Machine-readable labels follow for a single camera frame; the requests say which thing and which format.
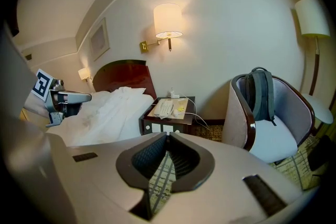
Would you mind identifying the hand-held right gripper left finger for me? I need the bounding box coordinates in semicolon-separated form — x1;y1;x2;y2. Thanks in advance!
47;131;169;224

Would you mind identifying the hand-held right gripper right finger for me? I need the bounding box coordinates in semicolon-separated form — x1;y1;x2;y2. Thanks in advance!
157;131;306;224

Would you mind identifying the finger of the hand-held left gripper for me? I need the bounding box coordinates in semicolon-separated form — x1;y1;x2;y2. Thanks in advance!
62;91;93;103

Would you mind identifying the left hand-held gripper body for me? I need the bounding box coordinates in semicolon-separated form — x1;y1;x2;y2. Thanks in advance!
30;68;82;129

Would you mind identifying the person's left forearm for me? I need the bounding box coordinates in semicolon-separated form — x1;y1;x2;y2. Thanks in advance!
22;91;50;116

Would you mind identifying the white bed duvet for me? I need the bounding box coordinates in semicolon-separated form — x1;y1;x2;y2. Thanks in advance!
47;86;155;147

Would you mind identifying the armchair with blue seat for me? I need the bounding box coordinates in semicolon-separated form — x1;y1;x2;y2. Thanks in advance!
222;73;316;165

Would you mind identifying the white pillow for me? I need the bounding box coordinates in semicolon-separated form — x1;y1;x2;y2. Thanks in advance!
110;86;147;97

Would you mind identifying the dark wooden headboard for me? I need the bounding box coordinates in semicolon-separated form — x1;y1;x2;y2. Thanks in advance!
92;59;158;100

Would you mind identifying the dark wooden nightstand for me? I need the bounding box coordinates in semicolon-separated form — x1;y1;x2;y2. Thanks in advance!
139;97;196;137

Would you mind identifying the grey backpack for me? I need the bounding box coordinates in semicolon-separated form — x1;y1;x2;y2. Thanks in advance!
244;67;278;126

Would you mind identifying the round white side table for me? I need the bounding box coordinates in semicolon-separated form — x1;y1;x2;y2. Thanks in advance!
300;93;334;125

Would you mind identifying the floor lamp with white shade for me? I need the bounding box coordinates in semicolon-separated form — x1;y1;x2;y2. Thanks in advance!
293;0;331;97

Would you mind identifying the brass wall lamp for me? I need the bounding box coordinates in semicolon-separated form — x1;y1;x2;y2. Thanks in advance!
139;3;184;55
78;67;93;82

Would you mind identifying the white charging cable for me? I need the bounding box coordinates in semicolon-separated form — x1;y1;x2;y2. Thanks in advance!
179;95;200;119
183;112;211;131

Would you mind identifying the framed wall picture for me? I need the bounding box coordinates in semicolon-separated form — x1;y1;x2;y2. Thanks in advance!
88;17;111;61

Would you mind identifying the white corded telephone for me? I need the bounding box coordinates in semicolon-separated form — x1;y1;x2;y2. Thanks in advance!
153;99;175;119

